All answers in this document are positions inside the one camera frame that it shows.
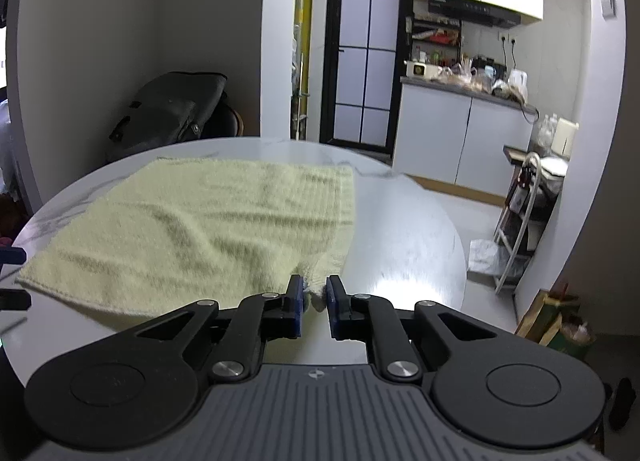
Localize white countertop appliance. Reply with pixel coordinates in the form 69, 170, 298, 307
404, 60, 443, 80

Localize brown paper bag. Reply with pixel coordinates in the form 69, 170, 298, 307
515, 283, 598, 363

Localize white framed kitchen trolley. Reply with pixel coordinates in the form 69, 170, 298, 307
492, 145, 569, 295

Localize clear plastic bottles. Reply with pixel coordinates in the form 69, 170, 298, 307
532, 113, 558, 152

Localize pale yellow towel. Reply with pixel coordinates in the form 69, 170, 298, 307
15, 156, 357, 334

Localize white kitchen base cabinet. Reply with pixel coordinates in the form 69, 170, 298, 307
392, 76, 538, 198

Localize white plastic bag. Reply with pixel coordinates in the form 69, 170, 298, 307
467, 238, 511, 277

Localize black kitchen shelf rack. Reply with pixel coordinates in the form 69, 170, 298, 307
407, 16, 463, 66

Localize black shoe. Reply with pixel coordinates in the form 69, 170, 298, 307
607, 377, 637, 432

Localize black backpack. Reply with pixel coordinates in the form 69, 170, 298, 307
107, 72, 229, 162

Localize black framed glass door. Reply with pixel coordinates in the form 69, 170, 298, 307
320, 0, 414, 152

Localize plastic bags of food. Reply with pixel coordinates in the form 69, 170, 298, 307
440, 63, 526, 102

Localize black range hood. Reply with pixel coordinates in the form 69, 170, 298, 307
427, 0, 523, 28

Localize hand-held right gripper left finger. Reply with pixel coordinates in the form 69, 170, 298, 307
107, 275, 304, 383

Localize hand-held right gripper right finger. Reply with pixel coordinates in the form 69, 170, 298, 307
326, 275, 516, 383

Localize black chair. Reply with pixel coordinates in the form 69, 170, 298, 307
212, 91, 246, 140

